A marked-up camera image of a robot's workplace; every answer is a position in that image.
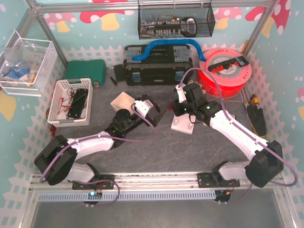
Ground white peg base plate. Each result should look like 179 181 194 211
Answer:
171 114 196 134

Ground white spring tray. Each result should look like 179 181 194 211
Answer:
110 92 135 114

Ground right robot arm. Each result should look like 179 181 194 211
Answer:
173 83 284 188

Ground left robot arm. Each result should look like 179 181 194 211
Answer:
34 99 165 187

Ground beige work glove rear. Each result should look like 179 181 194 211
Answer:
187 80 206 95

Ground orange black pliers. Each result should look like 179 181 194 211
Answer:
142 94 161 113

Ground red filament spool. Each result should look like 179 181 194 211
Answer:
197 47 252 98

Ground black toolbox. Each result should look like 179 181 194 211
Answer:
123 45 193 86

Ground black screwdriver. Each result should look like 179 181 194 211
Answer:
106 71 118 86

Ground black rubber glove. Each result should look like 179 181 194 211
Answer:
247 104 266 138

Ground green plastic case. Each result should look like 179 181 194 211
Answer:
64 59 106 86

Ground black box in basket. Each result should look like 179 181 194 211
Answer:
67 88 88 119

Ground white perforated basket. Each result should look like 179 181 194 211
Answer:
47 78 93 127

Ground blue white gloves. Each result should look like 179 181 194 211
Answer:
5 64 30 81

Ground blue corrugated hose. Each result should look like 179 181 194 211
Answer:
132 39 207 62

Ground yellow handled tool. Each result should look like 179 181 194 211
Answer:
247 95 259 106

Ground black wire mesh basket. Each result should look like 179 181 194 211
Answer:
138 3 216 39

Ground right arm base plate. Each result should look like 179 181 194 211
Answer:
197 172 240 188

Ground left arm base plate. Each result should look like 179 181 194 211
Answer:
72 174 115 190

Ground grey slotted cable duct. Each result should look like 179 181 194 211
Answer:
38 190 216 202

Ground clear acrylic wall box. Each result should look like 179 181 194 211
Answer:
0 31 57 97

